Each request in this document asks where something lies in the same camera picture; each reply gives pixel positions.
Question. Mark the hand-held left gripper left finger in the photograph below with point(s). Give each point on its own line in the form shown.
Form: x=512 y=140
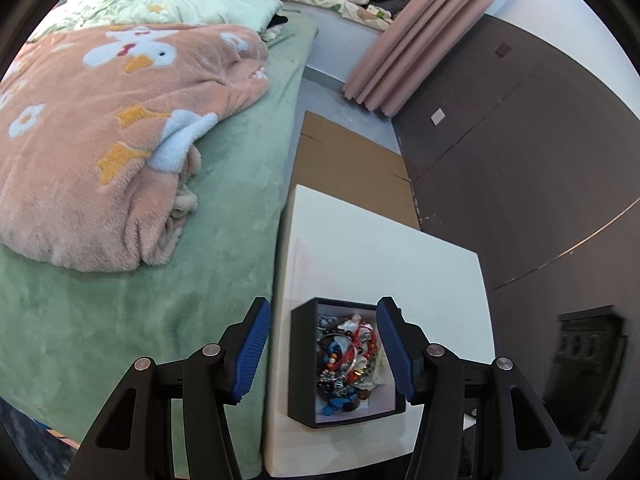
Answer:
x=252 y=355

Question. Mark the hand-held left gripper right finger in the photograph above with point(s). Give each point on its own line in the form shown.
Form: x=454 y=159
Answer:
x=395 y=350

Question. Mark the pile of mixed jewelry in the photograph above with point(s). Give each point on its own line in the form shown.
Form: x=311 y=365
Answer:
x=350 y=360

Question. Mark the black jewelry box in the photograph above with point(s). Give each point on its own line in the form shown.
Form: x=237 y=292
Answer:
x=302 y=360

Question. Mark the bed with green sheet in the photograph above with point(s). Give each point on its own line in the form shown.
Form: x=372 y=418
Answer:
x=200 y=285

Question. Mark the white table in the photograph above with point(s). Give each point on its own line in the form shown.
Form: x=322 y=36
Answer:
x=375 y=260

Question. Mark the brown cardboard sheet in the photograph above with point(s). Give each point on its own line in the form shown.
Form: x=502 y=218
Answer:
x=350 y=170

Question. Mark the pink duck print blanket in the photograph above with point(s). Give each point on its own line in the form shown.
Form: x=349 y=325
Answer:
x=75 y=185

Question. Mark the wide pink curtain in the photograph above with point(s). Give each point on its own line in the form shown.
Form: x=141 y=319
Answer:
x=415 y=35

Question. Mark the white wall plate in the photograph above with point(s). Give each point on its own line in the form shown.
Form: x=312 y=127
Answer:
x=438 y=116

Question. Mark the brown wall plate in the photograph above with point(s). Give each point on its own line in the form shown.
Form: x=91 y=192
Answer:
x=503 y=50

